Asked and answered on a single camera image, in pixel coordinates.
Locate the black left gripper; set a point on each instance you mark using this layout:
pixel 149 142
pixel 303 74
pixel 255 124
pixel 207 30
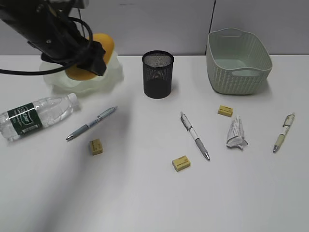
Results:
pixel 66 41

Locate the yellow mango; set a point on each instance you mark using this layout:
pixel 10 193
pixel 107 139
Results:
pixel 107 43

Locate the blue grey ballpoint pen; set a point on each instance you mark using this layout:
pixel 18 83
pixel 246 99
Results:
pixel 89 125

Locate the clear plastic water bottle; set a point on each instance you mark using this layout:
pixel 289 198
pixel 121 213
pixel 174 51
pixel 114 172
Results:
pixel 36 115

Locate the waste paper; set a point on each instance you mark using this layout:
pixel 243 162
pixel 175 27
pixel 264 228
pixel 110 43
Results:
pixel 235 136

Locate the green beige ballpoint pen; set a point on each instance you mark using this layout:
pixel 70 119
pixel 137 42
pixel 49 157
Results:
pixel 285 128

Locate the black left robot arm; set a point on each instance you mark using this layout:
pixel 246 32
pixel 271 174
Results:
pixel 15 14

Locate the frosted green wavy plate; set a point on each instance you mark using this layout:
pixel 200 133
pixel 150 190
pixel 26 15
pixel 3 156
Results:
pixel 61 83

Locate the black mesh pen holder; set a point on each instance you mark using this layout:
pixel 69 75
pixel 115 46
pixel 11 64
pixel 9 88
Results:
pixel 157 67

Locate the yellow eraser left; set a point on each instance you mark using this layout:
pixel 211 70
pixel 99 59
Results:
pixel 96 147

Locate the yellow eraser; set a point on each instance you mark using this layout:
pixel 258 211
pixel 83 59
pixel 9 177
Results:
pixel 181 163
pixel 96 147
pixel 225 111

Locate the white grey ballpoint pen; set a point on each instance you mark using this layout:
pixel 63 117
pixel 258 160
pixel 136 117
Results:
pixel 188 126

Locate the yellow eraser middle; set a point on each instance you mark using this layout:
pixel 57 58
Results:
pixel 181 163

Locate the yellow eraser right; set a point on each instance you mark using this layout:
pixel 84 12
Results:
pixel 225 111

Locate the green woven plastic basket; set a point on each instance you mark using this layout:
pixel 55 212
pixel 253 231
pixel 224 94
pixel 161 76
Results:
pixel 237 62

